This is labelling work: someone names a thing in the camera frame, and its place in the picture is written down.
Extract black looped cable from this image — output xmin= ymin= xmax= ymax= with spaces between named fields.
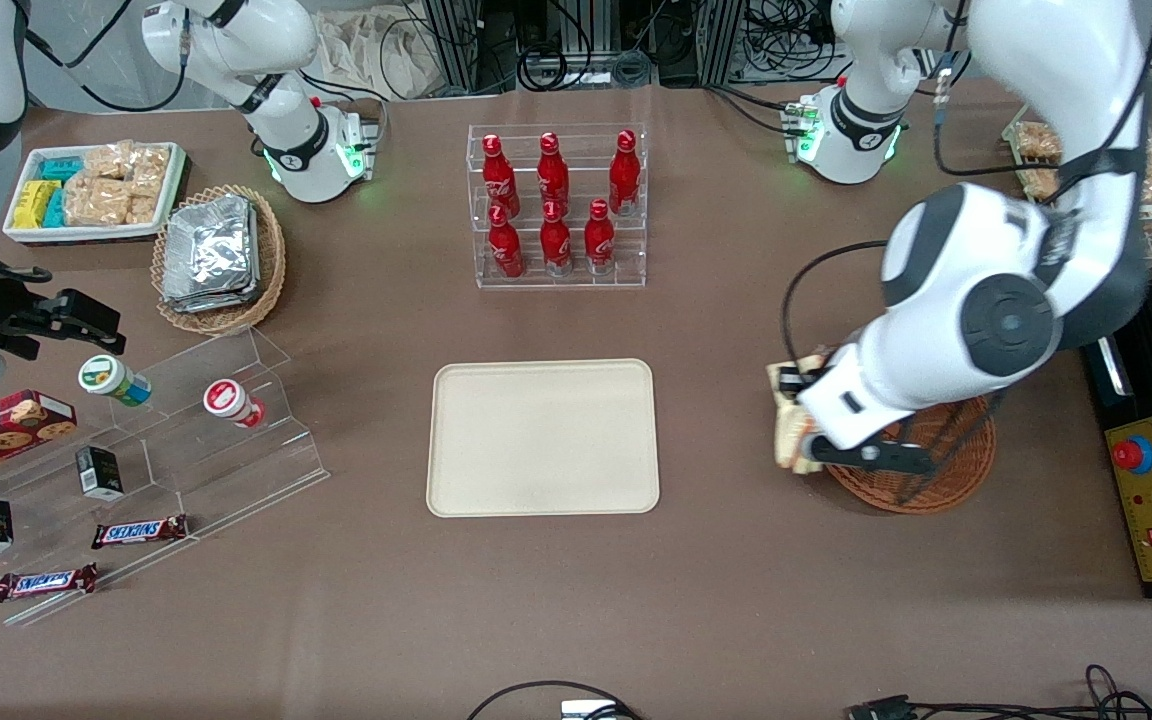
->
xmin=466 ymin=680 xmax=642 ymax=720

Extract clear acrylic stepped display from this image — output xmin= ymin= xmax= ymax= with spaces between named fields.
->
xmin=0 ymin=325 xmax=330 ymax=629

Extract red lid yogurt cup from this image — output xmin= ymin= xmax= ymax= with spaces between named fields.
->
xmin=203 ymin=378 xmax=267 ymax=429

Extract red cola bottle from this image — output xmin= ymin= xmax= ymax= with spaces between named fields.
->
xmin=584 ymin=198 xmax=616 ymax=274
xmin=608 ymin=130 xmax=641 ymax=216
xmin=481 ymin=134 xmax=520 ymax=216
xmin=540 ymin=200 xmax=573 ymax=277
xmin=488 ymin=205 xmax=525 ymax=279
xmin=537 ymin=132 xmax=570 ymax=211

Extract triangular sandwich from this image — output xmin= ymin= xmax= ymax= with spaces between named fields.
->
xmin=766 ymin=345 xmax=837 ymax=471

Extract Snickers chocolate bar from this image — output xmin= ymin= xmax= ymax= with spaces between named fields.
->
xmin=0 ymin=563 xmax=99 ymax=603
xmin=91 ymin=514 xmax=189 ymax=550

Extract clear acrylic bottle rack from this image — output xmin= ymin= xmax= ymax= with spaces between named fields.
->
xmin=467 ymin=123 xmax=648 ymax=291

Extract black base power cable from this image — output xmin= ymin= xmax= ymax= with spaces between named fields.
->
xmin=298 ymin=68 xmax=389 ymax=131
xmin=706 ymin=85 xmax=807 ymax=136

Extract light oval wicker basket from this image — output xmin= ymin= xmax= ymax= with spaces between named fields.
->
xmin=151 ymin=184 xmax=287 ymax=336

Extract brown round wicker basket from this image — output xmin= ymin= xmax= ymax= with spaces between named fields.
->
xmin=808 ymin=340 xmax=997 ymax=516

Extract black tangled cables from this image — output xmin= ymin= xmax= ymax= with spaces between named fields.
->
xmin=911 ymin=664 xmax=1152 ymax=720

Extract black cable bundle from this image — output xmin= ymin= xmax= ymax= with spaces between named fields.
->
xmin=744 ymin=0 xmax=837 ymax=63

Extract beige plastic tray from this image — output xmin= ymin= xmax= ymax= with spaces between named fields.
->
xmin=426 ymin=358 xmax=660 ymax=518

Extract silver foil packet stack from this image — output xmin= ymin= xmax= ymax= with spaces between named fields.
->
xmin=161 ymin=194 xmax=262 ymax=314

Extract green lid yogurt cup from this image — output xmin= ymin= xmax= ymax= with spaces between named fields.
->
xmin=77 ymin=354 xmax=153 ymax=407

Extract white rectangular snack tray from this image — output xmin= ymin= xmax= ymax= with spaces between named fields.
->
xmin=3 ymin=142 xmax=187 ymax=246

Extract black yellow control box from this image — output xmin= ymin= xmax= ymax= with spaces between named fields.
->
xmin=1079 ymin=278 xmax=1152 ymax=601

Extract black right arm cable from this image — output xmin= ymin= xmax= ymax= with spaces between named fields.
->
xmin=24 ymin=0 xmax=187 ymax=113

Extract black cable connector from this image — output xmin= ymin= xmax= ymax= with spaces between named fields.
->
xmin=848 ymin=694 xmax=915 ymax=720

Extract grey power strip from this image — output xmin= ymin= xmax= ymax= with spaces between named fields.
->
xmin=521 ymin=55 xmax=652 ymax=89

